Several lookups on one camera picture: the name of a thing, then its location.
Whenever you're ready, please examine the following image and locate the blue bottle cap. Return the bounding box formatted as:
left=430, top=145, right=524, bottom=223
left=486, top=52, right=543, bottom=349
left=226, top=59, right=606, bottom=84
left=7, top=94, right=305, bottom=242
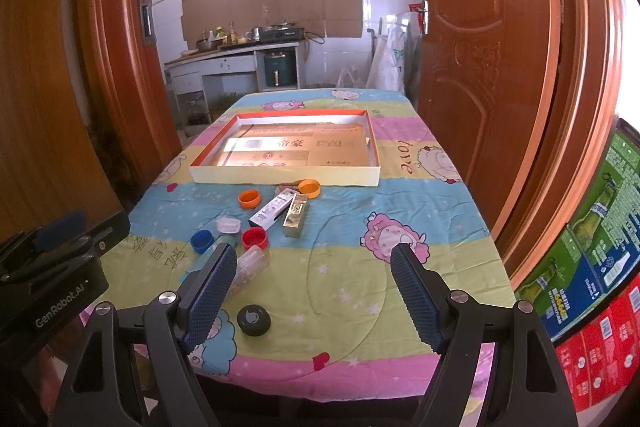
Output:
left=190, top=229, right=215, bottom=255

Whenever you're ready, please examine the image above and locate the black round cap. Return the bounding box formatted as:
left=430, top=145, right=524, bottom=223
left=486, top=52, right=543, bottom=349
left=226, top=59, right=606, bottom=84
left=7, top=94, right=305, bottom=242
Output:
left=236, top=305, right=271, bottom=337

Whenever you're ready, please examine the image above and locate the white bottle cap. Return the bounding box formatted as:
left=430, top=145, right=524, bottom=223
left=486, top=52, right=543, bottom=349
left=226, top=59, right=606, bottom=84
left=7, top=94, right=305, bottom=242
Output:
left=216, top=216, right=242, bottom=235

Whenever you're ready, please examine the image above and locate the red bottle cap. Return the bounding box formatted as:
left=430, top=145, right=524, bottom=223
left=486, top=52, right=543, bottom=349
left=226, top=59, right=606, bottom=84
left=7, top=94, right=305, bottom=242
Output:
left=241, top=227, right=269, bottom=251

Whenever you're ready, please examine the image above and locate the dark orange bottle cap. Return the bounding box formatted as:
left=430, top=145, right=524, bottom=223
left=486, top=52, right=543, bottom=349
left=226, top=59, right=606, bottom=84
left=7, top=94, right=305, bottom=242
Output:
left=238, top=188, right=262, bottom=209

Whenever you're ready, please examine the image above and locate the white Hello Kitty box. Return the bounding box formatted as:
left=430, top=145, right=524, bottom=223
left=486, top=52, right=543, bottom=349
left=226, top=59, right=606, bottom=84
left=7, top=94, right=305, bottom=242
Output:
left=248, top=188, right=298, bottom=230

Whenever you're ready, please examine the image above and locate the gold YSL box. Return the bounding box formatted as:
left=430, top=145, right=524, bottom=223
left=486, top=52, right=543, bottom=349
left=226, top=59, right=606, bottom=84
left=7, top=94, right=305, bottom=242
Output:
left=283, top=194, right=308, bottom=237

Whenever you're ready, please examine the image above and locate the light orange bottle cap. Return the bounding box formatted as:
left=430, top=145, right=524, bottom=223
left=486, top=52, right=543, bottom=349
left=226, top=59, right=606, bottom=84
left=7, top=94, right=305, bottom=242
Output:
left=297, top=179, right=321, bottom=199

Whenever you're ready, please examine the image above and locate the teal patterned long box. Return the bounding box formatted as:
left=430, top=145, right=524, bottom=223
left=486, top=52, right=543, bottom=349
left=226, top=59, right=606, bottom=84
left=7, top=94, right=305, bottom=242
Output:
left=180, top=235, right=238, bottom=282

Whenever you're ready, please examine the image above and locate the red carton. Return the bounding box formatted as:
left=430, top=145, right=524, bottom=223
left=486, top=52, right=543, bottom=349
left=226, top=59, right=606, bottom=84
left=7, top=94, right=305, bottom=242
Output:
left=555, top=274, right=640, bottom=412

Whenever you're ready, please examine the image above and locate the green beer carton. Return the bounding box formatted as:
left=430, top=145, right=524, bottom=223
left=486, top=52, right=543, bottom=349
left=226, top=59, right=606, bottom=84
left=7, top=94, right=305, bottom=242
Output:
left=515, top=119, right=639, bottom=341

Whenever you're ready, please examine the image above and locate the white kitchen cabinet counter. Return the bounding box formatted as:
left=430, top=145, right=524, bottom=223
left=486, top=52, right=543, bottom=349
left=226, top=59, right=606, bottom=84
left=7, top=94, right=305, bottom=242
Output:
left=165, top=41, right=306, bottom=109

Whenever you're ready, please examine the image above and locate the colourful cartoon tablecloth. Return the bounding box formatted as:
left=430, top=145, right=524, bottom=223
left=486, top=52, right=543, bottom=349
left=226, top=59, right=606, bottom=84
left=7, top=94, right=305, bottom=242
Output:
left=79, top=86, right=518, bottom=403

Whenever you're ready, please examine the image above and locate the shallow orange-rimmed box tray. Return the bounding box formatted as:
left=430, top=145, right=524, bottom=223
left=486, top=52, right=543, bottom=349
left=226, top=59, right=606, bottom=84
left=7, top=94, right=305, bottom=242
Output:
left=190, top=109, right=381, bottom=187

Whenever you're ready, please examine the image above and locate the green air fryer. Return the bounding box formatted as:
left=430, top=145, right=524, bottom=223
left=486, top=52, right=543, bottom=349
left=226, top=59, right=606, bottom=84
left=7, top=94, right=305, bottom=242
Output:
left=264, top=50, right=296, bottom=88

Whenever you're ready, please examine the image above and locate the black gas stove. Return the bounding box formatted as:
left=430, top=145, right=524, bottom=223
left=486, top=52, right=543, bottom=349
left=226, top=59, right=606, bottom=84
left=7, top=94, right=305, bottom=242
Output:
left=258, top=23, right=305, bottom=43

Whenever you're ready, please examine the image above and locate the white woven sack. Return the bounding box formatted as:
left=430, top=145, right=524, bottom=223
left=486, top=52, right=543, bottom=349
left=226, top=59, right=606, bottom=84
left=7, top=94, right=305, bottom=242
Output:
left=366, top=20, right=406, bottom=94

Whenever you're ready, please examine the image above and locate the brown wooden door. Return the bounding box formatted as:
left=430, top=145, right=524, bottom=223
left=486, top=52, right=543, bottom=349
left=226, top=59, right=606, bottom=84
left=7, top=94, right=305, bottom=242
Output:
left=419, top=0, right=561, bottom=235

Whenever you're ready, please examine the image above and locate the silver door handle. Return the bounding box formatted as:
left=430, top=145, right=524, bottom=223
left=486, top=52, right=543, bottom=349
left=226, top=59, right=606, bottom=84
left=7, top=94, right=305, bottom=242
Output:
left=419, top=0, right=430, bottom=37

